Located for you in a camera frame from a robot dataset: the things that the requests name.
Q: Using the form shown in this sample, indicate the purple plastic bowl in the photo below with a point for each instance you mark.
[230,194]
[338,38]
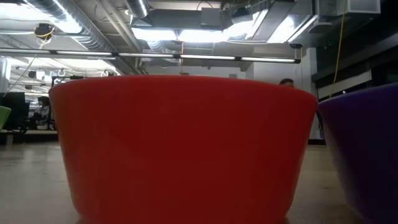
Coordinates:
[367,149]

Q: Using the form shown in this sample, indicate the red plastic bowl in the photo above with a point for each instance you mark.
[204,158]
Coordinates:
[183,149]

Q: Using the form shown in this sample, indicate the silver round air duct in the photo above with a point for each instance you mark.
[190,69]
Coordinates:
[138,7]
[77,28]

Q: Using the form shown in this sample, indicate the person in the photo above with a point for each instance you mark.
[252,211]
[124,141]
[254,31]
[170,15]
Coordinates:
[287,82]
[43,112]

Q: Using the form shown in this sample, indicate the long linear ceiling light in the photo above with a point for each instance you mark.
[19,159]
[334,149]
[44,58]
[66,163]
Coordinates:
[149,55]

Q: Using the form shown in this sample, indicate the black computer monitor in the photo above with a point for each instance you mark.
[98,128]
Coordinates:
[14,109]

